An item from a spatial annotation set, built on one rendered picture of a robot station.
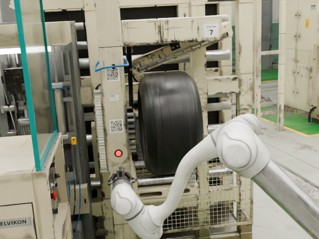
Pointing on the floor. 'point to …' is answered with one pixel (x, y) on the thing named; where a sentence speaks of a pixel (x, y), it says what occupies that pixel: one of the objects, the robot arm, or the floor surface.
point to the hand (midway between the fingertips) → (120, 171)
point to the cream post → (118, 226)
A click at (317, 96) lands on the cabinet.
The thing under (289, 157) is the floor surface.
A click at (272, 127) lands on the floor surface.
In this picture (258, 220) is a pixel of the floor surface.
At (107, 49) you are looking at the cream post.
